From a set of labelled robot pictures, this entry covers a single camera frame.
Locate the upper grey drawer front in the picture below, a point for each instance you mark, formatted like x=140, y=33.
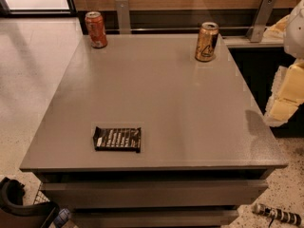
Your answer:
x=150, y=194

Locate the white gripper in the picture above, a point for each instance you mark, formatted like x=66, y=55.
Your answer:
x=295, y=32

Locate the black rxbar chocolate wrapper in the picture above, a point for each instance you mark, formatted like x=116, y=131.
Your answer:
x=117, y=139

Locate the metal wall bracket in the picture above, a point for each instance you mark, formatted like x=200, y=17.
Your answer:
x=123, y=14
x=256, y=30

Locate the black white striped cylinder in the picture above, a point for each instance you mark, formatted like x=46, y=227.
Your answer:
x=278, y=214

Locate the left metal wall bracket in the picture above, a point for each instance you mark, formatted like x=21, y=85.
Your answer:
x=123, y=14

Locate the red coke can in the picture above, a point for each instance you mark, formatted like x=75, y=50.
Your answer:
x=96, y=29

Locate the right metal wall bracket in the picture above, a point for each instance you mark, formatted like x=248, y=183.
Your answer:
x=256, y=30

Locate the grey drawer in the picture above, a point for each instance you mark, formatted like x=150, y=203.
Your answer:
x=150, y=194
x=155, y=219

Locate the lower grey drawer front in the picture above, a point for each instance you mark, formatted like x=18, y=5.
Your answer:
x=155, y=219

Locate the gold soda can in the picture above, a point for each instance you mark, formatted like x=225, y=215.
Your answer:
x=207, y=40

